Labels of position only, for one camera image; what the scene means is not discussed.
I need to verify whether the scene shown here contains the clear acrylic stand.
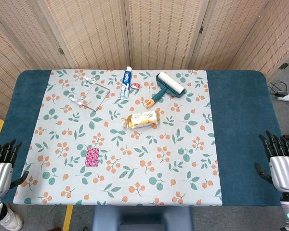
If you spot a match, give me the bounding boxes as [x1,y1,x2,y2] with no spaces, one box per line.
[68,75,111,112]

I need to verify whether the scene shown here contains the black cable with plug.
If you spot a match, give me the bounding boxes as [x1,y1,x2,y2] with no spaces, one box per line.
[267,80,288,95]

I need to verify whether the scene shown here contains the plastic tea bottle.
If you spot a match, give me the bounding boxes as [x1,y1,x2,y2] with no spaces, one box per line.
[121,110,161,130]

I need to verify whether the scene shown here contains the teal lint roller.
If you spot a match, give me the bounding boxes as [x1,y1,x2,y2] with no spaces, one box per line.
[145,71,187,109]

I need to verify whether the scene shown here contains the woven bamboo screen panel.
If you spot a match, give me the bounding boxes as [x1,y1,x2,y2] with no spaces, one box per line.
[230,0,289,80]
[189,0,274,71]
[0,12,33,120]
[125,0,209,70]
[38,0,132,70]
[0,0,74,70]

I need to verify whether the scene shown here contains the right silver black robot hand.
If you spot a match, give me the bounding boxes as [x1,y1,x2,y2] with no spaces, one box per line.
[254,130,289,193]

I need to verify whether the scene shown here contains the white sneaker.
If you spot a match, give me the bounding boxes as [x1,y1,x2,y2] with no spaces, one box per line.
[0,204,24,230]

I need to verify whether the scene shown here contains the blue white toothpaste tube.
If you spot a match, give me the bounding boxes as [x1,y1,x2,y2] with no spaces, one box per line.
[117,66,132,101]

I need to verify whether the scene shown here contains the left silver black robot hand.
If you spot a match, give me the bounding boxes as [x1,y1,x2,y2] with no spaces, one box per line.
[0,139,29,198]

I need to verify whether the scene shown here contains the blue grey moulded base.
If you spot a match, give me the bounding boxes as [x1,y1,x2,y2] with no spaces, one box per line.
[91,206,194,231]

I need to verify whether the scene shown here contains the floral orange green tablecloth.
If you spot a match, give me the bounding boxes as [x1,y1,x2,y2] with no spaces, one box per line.
[13,69,223,207]

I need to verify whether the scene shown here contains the dark teal table cover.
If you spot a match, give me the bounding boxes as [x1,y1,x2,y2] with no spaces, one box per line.
[0,69,289,207]

